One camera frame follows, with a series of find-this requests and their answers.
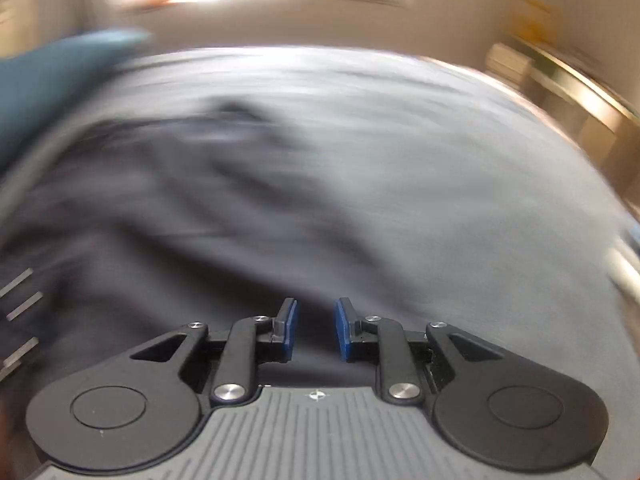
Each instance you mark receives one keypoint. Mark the blue pillow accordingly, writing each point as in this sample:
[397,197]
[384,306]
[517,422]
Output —
[40,85]

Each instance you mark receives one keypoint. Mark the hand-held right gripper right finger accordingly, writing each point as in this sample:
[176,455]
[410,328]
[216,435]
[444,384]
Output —
[344,331]

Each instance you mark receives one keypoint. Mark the dark grey pants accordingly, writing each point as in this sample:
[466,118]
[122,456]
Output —
[150,210]

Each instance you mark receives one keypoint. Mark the wooden desk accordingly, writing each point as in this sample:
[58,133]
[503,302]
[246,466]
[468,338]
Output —
[575,95]

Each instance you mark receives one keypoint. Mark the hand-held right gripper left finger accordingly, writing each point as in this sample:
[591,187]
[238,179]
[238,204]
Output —
[289,330]

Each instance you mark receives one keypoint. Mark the grey fleece blanket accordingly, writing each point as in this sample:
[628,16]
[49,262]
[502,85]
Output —
[425,160]

